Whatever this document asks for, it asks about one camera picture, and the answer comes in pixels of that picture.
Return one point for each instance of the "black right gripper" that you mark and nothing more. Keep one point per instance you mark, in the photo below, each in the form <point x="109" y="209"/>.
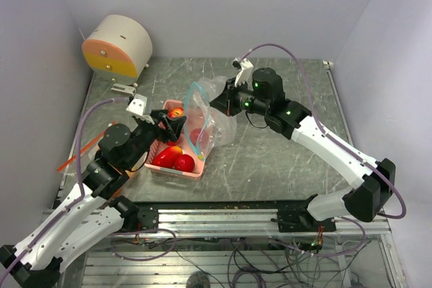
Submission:
<point x="226" y="102"/>

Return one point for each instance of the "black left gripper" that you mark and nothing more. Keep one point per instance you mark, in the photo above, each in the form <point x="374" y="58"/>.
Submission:
<point x="171" y="125"/>

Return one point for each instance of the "red striped apple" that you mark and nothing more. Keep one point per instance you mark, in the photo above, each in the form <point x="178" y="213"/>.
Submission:
<point x="176" y="112"/>

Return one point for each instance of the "clear bag blue zipper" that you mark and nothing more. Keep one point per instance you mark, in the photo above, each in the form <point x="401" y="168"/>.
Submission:
<point x="221" y="128"/>

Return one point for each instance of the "pink perforated plastic basket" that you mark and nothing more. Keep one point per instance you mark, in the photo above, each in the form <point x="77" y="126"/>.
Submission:
<point x="194" y="120"/>

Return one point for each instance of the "pink red apple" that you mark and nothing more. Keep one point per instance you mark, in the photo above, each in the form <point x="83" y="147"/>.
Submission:
<point x="199" y="136"/>

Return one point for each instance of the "red fruit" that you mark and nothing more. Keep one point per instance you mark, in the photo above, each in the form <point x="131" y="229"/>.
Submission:
<point x="184" y="163"/>

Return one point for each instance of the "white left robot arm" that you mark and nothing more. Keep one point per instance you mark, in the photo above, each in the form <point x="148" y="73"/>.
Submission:
<point x="38" y="260"/>

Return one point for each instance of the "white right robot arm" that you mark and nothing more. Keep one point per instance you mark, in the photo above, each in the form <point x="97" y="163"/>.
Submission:
<point x="369" y="181"/>

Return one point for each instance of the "beige cylinder orange face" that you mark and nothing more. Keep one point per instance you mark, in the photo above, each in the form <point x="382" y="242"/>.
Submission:
<point x="118" y="49"/>

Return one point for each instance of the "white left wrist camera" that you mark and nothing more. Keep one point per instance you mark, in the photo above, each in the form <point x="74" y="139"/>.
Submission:
<point x="139" y="108"/>

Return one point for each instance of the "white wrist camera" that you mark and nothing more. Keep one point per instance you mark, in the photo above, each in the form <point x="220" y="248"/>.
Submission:
<point x="244" y="67"/>
<point x="139" y="108"/>

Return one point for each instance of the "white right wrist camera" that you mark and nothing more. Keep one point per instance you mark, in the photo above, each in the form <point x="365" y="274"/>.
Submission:
<point x="244" y="67"/>

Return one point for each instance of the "small white bracket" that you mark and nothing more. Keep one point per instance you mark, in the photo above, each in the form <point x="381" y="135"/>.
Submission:
<point x="123" y="89"/>

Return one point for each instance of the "aluminium rail frame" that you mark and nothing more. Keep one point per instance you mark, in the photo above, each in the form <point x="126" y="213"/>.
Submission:
<point x="276" y="218"/>

